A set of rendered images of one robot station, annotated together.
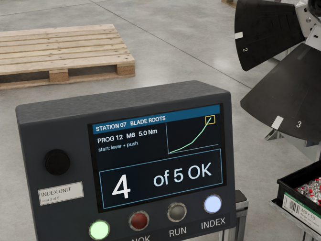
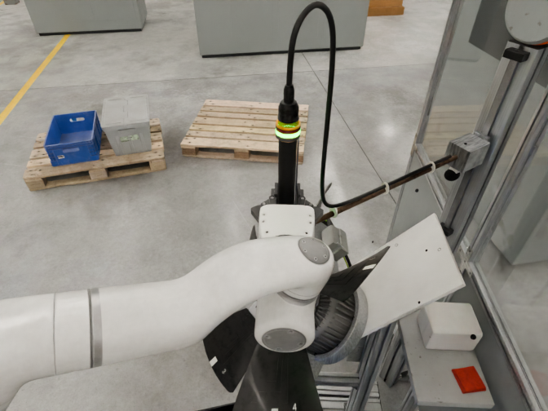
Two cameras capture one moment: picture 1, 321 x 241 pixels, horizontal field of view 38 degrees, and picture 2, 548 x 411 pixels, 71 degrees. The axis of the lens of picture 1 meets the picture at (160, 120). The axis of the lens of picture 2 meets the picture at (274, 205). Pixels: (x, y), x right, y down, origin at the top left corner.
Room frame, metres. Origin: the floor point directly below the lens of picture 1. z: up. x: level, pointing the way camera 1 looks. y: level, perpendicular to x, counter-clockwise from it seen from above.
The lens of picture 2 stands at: (0.53, -0.69, 2.11)
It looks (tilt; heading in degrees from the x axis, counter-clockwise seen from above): 41 degrees down; 22
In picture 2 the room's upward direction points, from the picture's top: straight up
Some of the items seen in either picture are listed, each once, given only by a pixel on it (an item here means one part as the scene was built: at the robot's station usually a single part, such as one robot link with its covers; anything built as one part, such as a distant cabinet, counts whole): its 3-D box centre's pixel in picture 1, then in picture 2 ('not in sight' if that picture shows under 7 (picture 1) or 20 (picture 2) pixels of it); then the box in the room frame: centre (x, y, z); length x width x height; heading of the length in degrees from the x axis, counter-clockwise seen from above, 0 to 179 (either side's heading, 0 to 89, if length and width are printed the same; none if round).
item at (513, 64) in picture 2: not in sight; (474, 156); (1.65, -0.89, 1.48); 0.05 x 0.03 x 0.62; 55
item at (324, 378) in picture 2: not in sight; (335, 379); (1.29, -0.66, 0.56); 0.19 x 0.04 x 0.04; 110
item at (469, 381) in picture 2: not in sight; (469, 378); (1.31, -1.07, 0.87); 0.08 x 0.08 x 0.02; 29
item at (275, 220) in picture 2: not in sight; (286, 232); (0.99, -0.53, 1.63); 0.11 x 0.10 x 0.07; 20
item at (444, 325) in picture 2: not in sight; (446, 321); (1.47, -0.98, 0.92); 0.17 x 0.16 x 0.11; 110
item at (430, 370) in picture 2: not in sight; (438, 351); (1.39, -0.97, 0.85); 0.36 x 0.24 x 0.03; 20
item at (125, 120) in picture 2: not in sight; (130, 125); (3.05, 1.83, 0.31); 0.60 x 0.42 x 0.33; 38
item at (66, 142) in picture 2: not in sight; (75, 137); (2.74, 2.23, 0.25); 0.60 x 0.41 x 0.22; 38
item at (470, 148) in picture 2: not in sight; (467, 152); (1.60, -0.86, 1.52); 0.10 x 0.07 x 0.09; 145
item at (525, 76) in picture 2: not in sight; (431, 275); (1.68, -0.91, 0.90); 0.08 x 0.06 x 1.80; 55
